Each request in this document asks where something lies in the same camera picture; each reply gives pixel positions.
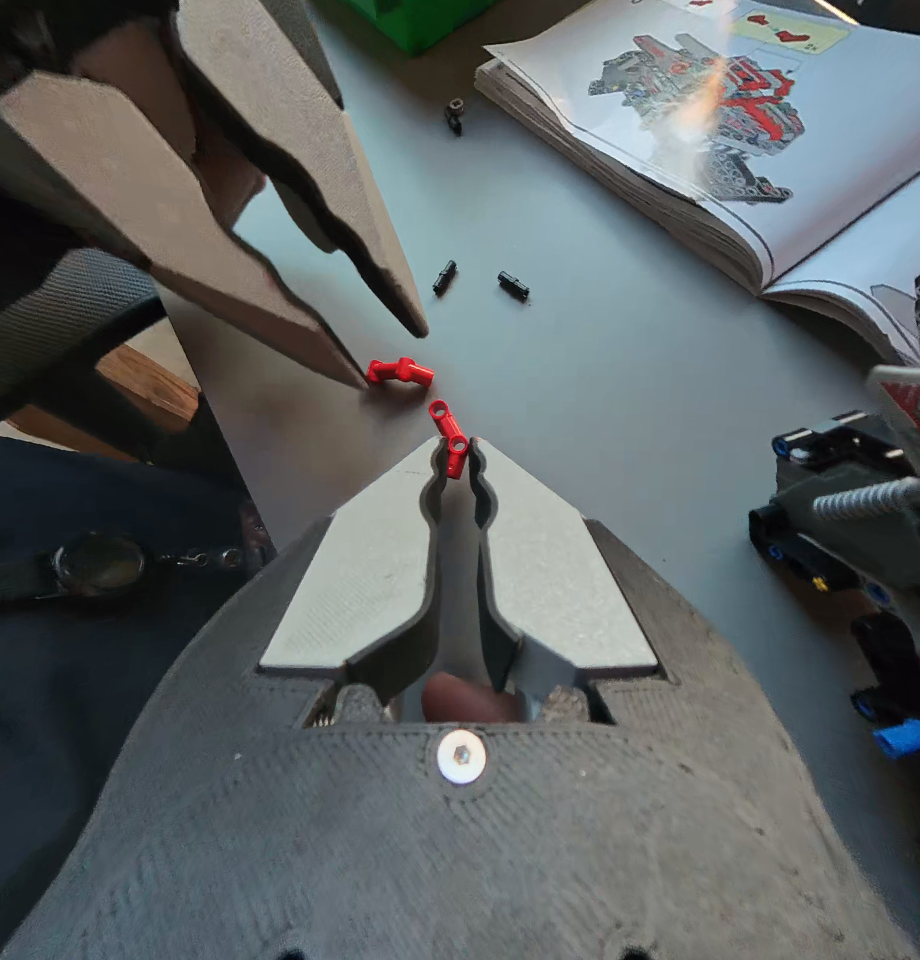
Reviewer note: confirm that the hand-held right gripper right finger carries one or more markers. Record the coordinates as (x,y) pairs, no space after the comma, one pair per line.
(561,592)

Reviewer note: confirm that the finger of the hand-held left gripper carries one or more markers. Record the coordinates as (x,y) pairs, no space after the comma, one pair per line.
(310,142)
(130,172)

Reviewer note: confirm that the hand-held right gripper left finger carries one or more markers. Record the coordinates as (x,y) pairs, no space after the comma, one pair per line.
(355,577)

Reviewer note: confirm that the red lego connector piece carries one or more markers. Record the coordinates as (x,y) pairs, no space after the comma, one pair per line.
(452,442)
(400,371)

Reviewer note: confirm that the dark lego connector piece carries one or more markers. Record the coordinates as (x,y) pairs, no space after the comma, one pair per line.
(455,114)

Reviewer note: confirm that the black lego pin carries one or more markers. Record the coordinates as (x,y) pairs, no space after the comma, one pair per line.
(445,278)
(513,286)

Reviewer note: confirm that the black lego vehicle model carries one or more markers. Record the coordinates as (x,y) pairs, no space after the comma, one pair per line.
(842,517)

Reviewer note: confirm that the lego instruction booklet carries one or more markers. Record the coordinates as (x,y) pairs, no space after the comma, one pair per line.
(797,202)

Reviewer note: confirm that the person's left hand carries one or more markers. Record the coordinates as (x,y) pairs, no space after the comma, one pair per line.
(231,180)

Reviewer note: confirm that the person's right hand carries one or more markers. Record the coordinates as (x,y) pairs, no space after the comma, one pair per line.
(464,697)

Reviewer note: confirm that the green plastic storage bin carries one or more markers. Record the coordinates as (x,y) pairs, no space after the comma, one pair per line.
(415,19)

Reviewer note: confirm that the grey mesh office chair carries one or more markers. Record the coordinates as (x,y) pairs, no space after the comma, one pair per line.
(55,322)

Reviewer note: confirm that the person's navy clothed torso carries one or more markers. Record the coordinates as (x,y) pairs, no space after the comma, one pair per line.
(70,750)

